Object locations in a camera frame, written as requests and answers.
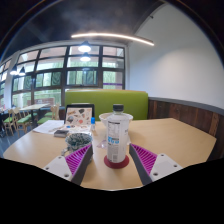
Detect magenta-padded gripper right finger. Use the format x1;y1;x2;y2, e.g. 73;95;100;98
128;143;184;186

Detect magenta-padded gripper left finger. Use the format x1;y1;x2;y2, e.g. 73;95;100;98
43;143;95;187

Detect clear plastic drink bottle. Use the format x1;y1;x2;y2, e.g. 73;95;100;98
105;103;131;164

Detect speckled green-white cup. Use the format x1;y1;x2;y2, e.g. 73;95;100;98
60;132;94;158

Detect flat round red coaster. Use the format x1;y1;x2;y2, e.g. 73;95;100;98
103;153;130;170

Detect small dark box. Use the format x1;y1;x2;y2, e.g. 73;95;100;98
53;129;70;138

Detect small blue-capped bottle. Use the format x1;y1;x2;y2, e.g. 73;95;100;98
90;116;97;133

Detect white paper sheets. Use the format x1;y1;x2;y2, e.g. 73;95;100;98
32;119;65;135

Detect black tablet with stickers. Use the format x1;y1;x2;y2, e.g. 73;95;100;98
63;103;96;127

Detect green upholstered bench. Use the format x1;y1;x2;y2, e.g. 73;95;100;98
64;88;150;121

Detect wooden chairs with green seats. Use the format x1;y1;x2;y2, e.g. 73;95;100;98
0;104;61;136

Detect wooden dining table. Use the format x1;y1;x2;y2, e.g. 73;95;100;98
19;103;50;128

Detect pendant ceiling lamps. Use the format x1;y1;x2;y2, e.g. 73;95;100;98
9;40;93;77

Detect curved linear ceiling light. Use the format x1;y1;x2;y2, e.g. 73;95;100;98
70;32;156;47

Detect dark-framed window wall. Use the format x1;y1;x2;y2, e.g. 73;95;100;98
0;44;127;108

